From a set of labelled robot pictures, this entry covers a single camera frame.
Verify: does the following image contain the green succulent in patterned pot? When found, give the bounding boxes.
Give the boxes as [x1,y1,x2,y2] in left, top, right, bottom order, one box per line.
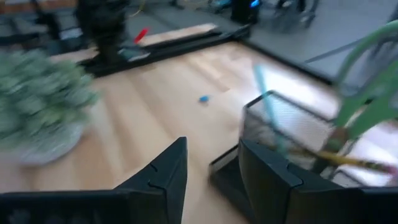
[0,49,100,166]

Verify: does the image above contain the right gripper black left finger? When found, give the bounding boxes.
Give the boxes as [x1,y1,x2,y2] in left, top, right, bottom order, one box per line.
[0,136,189,224]

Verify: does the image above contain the black aluminium table frame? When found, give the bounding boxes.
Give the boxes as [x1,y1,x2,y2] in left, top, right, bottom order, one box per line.
[82,24,338,86]

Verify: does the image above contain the black mesh desk organizer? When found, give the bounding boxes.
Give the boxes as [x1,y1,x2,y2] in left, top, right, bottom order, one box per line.
[208,89,398,223]

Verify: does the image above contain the black computer with blue light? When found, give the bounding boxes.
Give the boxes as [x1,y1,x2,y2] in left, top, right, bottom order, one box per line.
[229,0,262,25]

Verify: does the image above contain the teal pen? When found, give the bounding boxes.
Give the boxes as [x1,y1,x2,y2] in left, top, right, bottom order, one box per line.
[253,64,289,156]

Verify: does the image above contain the green-handled scissors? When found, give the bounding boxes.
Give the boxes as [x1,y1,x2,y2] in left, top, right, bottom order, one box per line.
[323,20,398,175]

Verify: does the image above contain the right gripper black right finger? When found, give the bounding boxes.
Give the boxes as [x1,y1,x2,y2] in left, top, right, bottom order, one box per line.
[238,138,398,224]

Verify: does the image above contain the small red strip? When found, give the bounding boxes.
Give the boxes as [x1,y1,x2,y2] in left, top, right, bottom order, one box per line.
[133,27,152,44]

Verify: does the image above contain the yellow pencil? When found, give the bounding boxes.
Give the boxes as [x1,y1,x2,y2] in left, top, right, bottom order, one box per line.
[292,147,398,175]

